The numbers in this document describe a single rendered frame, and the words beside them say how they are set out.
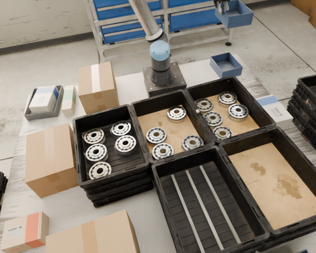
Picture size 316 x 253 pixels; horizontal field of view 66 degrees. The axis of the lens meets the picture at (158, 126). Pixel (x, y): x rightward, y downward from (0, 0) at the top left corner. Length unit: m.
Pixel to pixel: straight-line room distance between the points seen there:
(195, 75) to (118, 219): 1.18
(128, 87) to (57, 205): 0.89
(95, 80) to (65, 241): 0.97
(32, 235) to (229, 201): 0.82
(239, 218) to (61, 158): 0.82
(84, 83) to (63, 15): 2.39
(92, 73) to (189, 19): 1.79
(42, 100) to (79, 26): 2.38
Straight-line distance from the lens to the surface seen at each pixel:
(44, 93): 1.78
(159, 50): 1.47
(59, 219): 1.28
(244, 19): 1.59
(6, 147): 2.80
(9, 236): 1.27
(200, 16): 3.21
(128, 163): 1.16
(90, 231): 0.98
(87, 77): 1.66
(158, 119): 1.31
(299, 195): 1.16
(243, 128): 1.29
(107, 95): 1.54
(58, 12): 3.92
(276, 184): 1.15
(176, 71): 1.67
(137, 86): 1.74
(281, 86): 2.97
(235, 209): 1.06
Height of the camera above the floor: 1.78
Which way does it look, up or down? 48 degrees down
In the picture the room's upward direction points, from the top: 7 degrees counter-clockwise
